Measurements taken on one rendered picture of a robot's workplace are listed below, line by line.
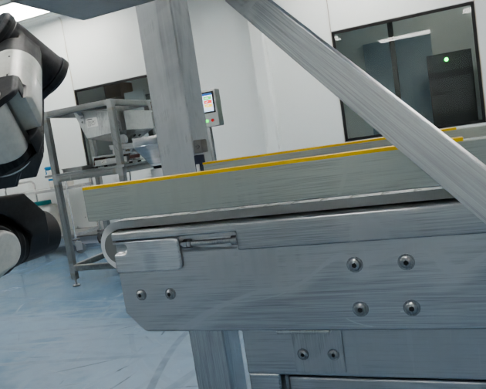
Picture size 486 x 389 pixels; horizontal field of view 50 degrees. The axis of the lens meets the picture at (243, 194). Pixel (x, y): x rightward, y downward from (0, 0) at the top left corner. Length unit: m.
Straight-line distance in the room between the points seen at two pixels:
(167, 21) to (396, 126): 0.53
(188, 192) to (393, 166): 0.18
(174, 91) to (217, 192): 0.36
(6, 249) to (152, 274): 0.75
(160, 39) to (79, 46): 6.37
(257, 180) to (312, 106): 5.40
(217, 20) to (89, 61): 1.78
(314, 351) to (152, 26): 0.52
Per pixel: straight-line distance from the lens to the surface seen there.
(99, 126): 4.50
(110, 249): 0.54
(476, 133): 0.68
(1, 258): 1.22
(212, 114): 3.54
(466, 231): 0.42
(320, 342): 0.51
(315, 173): 0.42
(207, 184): 0.46
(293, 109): 5.88
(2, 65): 1.00
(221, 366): 0.85
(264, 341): 0.53
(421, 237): 0.42
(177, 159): 0.79
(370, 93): 0.35
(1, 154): 0.89
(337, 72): 0.37
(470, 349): 0.50
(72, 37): 7.23
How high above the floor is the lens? 1.00
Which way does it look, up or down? 6 degrees down
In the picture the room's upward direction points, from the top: 9 degrees counter-clockwise
